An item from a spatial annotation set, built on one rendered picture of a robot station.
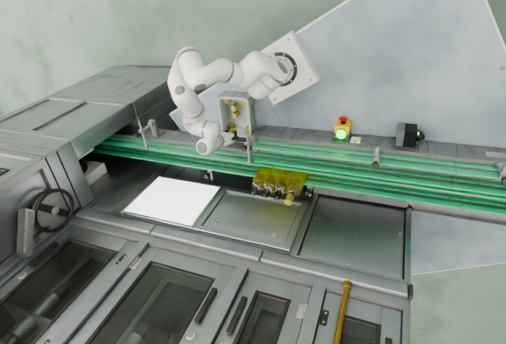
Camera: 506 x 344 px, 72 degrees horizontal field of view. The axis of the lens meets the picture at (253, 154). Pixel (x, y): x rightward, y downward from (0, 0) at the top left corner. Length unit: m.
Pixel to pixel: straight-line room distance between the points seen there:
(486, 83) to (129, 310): 1.65
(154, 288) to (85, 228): 0.60
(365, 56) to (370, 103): 0.22
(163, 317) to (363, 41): 1.35
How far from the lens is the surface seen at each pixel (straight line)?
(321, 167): 1.65
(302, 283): 1.45
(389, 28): 1.58
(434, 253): 2.18
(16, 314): 1.75
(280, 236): 1.57
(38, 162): 1.87
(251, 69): 1.25
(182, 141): 2.02
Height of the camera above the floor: 2.30
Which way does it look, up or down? 51 degrees down
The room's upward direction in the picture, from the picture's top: 144 degrees counter-clockwise
